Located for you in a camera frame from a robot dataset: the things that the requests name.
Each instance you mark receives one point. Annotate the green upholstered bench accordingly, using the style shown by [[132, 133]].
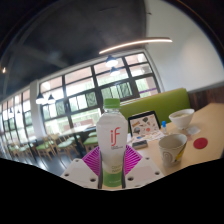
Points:
[[156, 105]]

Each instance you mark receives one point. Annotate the small blue-capped bottle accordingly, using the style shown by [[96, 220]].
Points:
[[164, 128]]

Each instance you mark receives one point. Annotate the group of dark pendant lamps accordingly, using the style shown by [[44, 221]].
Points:
[[111, 61]]

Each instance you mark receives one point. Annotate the small dark device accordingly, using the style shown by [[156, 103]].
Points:
[[139, 144]]

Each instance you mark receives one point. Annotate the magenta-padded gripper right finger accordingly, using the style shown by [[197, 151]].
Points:
[[145, 170]]

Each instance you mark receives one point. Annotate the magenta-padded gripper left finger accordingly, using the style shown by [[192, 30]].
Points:
[[78, 171]]

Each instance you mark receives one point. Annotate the long curved ceiling light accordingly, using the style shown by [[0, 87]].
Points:
[[136, 42]]

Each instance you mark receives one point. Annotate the group of green-seated wooden chairs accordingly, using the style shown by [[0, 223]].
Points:
[[63, 143]]

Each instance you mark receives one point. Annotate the black-framed window wall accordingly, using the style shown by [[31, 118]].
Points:
[[83, 96]]

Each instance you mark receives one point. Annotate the flat round red coaster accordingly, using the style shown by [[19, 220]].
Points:
[[200, 143]]

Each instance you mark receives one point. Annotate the white ceramic bowl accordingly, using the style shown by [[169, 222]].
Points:
[[181, 120]]

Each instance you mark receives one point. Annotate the white printed paper sheet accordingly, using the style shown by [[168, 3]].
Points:
[[156, 135]]

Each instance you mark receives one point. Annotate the green-capped white drink bottle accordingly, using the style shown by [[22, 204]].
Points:
[[111, 133]]

